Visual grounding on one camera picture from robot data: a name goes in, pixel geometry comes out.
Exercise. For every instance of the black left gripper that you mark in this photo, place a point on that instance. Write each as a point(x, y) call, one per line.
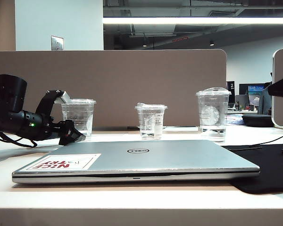
point(54, 129)

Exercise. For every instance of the wide clear plastic cup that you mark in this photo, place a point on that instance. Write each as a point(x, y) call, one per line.
point(81, 113)

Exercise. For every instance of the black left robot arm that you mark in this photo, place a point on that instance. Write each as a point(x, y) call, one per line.
point(9, 96)

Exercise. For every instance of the small clear cup with label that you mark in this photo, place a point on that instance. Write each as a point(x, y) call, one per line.
point(151, 122)

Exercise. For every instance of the silver Dell laptop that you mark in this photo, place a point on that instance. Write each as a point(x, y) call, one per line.
point(172, 157)

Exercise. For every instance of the tall clear plastic cup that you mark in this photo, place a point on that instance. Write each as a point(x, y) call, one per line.
point(213, 115)

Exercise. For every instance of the long brown desk divider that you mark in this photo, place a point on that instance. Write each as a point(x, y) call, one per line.
point(132, 77)

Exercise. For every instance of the black sign with number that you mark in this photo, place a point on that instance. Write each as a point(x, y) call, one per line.
point(231, 91)

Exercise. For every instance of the white ceiling light strip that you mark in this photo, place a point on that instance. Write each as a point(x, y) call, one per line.
point(191, 20)

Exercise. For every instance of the black ceiling spotlight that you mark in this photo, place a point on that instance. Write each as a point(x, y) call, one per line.
point(211, 43)

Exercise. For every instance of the black round pouch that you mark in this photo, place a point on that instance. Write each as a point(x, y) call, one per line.
point(257, 120)

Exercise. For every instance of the lit computer monitor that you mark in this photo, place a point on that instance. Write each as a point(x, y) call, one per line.
point(254, 94)

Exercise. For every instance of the person in grey jacket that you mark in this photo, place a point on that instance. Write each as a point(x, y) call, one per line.
point(265, 103)

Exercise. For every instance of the black mouse pad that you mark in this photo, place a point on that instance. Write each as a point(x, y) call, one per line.
point(271, 169)

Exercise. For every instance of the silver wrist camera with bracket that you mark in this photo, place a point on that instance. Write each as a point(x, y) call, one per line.
point(62, 97)

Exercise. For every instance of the metal wall plate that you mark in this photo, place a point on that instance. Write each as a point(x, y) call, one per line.
point(57, 42)

